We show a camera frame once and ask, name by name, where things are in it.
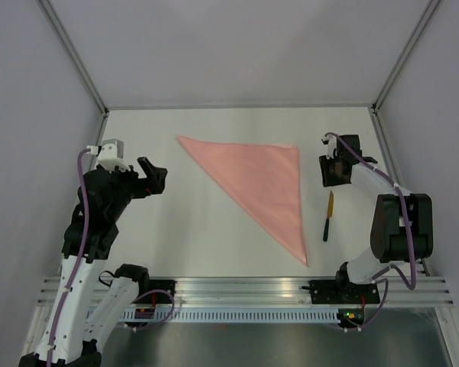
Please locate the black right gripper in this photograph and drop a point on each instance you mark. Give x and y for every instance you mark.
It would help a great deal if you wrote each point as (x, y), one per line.
(327, 179)

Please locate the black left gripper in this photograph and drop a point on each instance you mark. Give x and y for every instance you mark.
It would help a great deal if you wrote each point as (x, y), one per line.
(154, 182)

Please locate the yellow knife black handle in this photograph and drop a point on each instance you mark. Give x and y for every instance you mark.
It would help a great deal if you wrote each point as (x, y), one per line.
(330, 209)

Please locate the pink cloth napkin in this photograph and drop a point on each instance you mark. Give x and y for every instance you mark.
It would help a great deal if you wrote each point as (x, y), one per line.
(264, 180)

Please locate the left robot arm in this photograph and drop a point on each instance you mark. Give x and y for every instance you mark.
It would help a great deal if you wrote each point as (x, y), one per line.
(75, 335)

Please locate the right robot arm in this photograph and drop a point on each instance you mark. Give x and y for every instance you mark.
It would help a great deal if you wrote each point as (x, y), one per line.
(402, 226)

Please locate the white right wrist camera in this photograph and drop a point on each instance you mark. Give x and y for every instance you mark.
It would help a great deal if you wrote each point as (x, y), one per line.
(330, 141)

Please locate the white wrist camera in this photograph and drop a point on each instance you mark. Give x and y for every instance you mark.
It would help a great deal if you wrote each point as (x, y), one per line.
(330, 141)
(109, 155)

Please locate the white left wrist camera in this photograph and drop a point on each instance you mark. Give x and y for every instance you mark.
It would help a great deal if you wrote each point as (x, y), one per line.
(109, 155)

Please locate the left side aluminium rail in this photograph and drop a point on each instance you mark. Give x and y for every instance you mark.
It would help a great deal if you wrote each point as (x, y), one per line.
(101, 129)

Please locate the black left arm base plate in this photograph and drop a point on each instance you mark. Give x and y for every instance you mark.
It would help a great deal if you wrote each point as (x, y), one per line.
(157, 292)

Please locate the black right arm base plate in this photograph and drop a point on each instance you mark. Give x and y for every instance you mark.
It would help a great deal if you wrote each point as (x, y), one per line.
(330, 292)

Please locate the aluminium front rail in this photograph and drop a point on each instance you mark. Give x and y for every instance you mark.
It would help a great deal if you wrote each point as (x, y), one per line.
(430, 292)

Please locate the white slotted cable duct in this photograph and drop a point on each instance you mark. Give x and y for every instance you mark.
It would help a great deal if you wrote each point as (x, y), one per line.
(254, 315)

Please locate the left aluminium frame post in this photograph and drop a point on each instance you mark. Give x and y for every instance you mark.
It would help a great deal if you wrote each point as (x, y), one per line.
(60, 31)

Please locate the aluminium frame post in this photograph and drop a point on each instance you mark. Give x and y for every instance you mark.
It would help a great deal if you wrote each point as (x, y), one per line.
(60, 31)
(414, 38)

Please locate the right aluminium frame post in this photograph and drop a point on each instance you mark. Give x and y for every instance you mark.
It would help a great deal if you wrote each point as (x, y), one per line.
(414, 38)

